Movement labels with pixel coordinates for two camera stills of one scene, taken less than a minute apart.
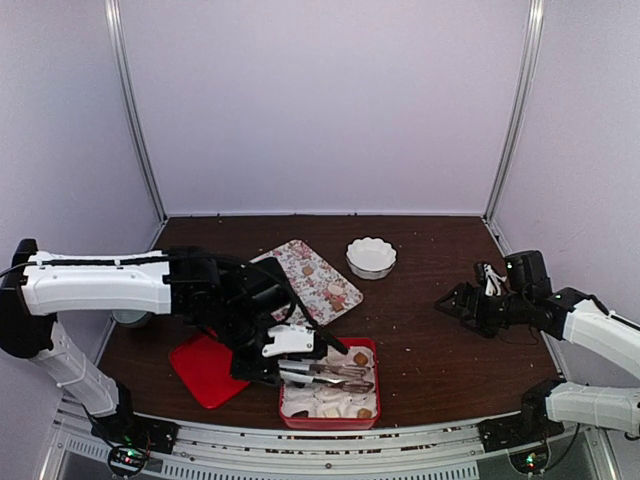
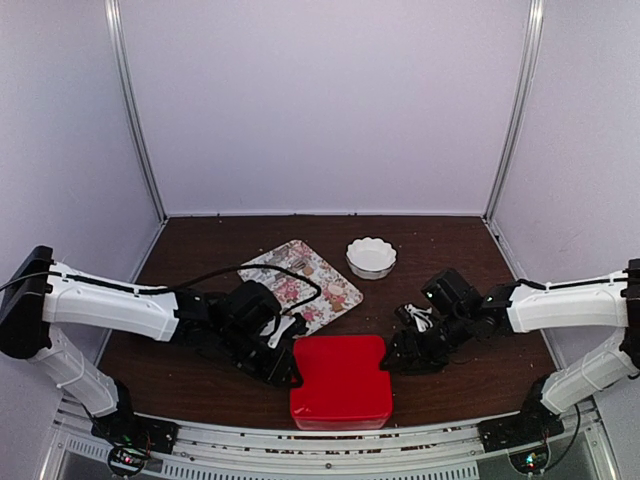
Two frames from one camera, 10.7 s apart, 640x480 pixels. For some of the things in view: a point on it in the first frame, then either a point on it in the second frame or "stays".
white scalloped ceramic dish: (371, 258) stays
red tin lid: (205, 363) -> (342, 378)
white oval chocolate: (335, 289) stays
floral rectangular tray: (321, 295) stays
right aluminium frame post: (531, 60) stays
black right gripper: (463, 292) -> (402, 342)
